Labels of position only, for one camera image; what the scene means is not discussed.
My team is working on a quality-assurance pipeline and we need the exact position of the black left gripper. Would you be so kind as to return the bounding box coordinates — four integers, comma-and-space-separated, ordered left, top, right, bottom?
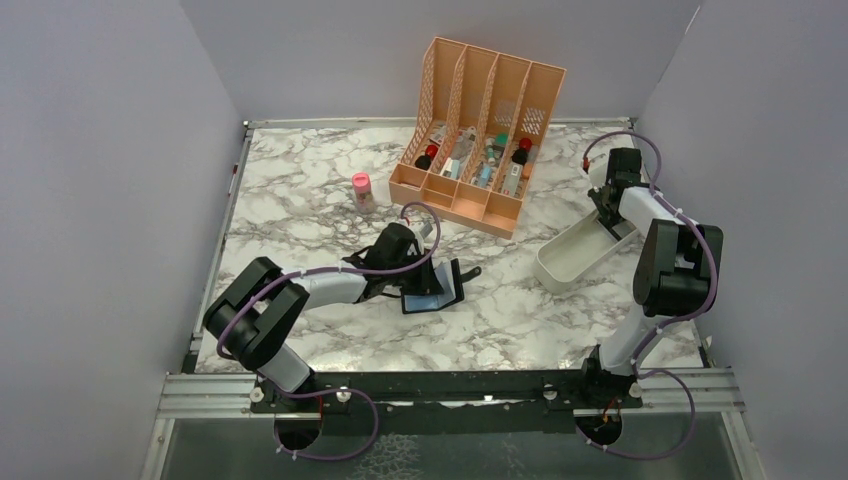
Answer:
386, 248, 444, 296

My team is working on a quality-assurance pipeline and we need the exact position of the black leather card holder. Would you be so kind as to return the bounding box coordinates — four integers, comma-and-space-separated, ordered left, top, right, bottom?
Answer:
401, 259, 482, 315

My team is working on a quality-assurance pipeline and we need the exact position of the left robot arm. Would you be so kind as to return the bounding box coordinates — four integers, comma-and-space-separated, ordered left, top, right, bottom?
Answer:
202, 222, 445, 411

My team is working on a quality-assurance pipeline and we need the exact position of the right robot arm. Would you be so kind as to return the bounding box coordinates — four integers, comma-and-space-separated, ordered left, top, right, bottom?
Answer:
576, 148, 724, 407

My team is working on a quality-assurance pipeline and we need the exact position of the white plastic tray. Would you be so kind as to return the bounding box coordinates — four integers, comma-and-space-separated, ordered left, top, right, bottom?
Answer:
531, 212, 638, 294

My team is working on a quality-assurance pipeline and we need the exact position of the pink cartoon bottle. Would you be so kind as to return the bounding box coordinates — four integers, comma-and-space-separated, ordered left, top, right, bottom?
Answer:
352, 172, 376, 214

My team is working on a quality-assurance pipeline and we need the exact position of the teal cap tube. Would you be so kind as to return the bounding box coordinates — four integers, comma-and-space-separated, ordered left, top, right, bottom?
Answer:
484, 133, 508, 168

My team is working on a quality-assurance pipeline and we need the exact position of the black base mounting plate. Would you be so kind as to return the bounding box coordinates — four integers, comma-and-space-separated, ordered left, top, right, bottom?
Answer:
250, 370, 643, 436

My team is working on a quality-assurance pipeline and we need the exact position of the peach desk organizer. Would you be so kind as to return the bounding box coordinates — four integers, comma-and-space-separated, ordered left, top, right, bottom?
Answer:
389, 37, 567, 239

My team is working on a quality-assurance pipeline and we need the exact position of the aluminium table frame rail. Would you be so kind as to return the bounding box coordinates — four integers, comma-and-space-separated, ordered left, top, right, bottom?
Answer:
143, 368, 764, 479

